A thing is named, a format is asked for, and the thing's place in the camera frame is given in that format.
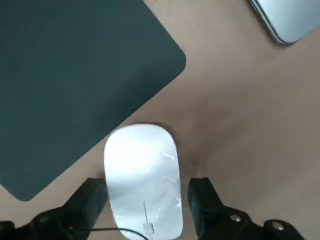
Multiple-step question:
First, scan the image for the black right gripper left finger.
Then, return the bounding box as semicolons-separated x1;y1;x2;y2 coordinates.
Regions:
0;177;111;240

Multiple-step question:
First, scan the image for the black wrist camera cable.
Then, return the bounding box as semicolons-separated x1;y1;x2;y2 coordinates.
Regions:
89;225;156;238

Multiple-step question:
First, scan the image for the white computer mouse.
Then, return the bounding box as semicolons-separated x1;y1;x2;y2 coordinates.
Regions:
103;123;185;239

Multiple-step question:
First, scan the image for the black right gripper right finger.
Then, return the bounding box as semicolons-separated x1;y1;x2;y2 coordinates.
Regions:
187;177;306;240

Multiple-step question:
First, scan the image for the silver laptop with apple logo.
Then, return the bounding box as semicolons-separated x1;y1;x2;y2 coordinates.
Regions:
247;0;320;46

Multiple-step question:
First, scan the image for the dark square mouse pad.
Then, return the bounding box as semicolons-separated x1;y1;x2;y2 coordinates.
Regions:
0;0;187;202

